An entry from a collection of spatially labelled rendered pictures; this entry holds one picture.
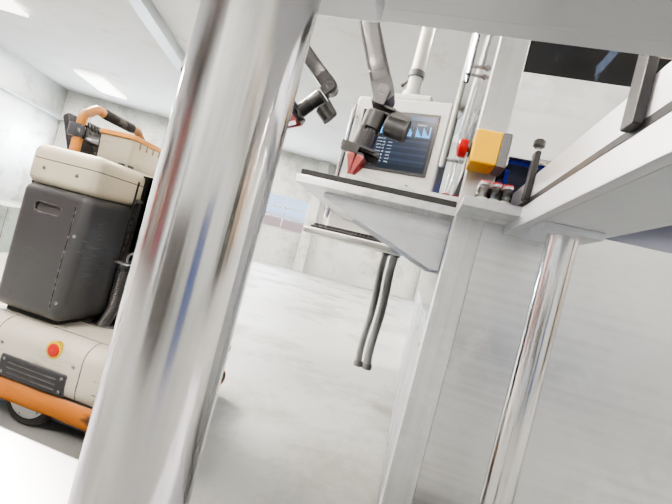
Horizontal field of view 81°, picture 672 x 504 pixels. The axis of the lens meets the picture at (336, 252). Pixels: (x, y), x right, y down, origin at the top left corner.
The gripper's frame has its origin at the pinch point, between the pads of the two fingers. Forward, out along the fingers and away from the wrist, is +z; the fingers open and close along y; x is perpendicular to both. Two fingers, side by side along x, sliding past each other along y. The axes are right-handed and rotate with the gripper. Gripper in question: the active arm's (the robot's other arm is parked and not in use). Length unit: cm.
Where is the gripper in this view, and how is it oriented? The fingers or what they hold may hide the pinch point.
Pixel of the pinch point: (348, 179)
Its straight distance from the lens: 109.5
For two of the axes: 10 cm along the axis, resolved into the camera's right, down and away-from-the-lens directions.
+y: 9.0, 3.9, -2.0
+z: -4.0, 9.2, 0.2
